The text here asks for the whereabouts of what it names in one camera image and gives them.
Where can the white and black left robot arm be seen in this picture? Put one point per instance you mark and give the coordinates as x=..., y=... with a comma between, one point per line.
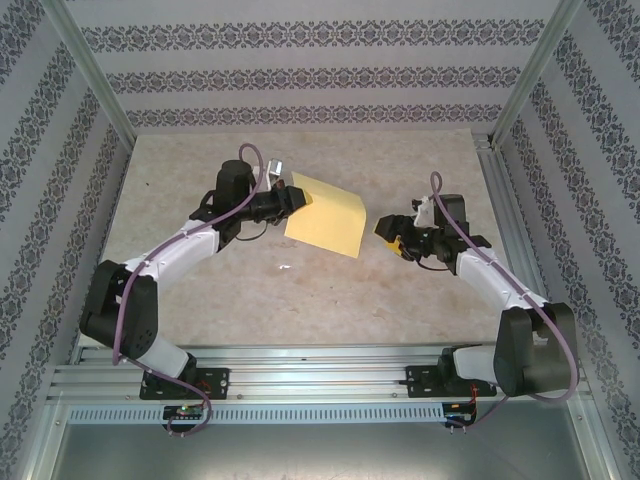
x=165, y=255

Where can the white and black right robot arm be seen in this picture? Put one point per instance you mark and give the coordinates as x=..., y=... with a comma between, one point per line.
x=480, y=272

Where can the grey metal sheet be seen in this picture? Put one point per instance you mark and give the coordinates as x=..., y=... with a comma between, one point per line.
x=320, y=455

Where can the aluminium side rail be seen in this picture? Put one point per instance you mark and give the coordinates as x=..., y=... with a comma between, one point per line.
x=520, y=240

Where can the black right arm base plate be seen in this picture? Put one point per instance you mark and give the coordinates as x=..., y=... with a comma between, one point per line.
x=420, y=380

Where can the long aluminium mounting rail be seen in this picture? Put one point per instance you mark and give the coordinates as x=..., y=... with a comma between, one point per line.
x=310, y=375

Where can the aluminium frame post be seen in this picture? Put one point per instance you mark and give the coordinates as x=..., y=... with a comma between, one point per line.
x=595, y=440
x=537, y=70
x=47, y=440
x=90, y=70

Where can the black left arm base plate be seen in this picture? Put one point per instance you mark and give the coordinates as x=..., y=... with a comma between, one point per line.
x=217, y=377

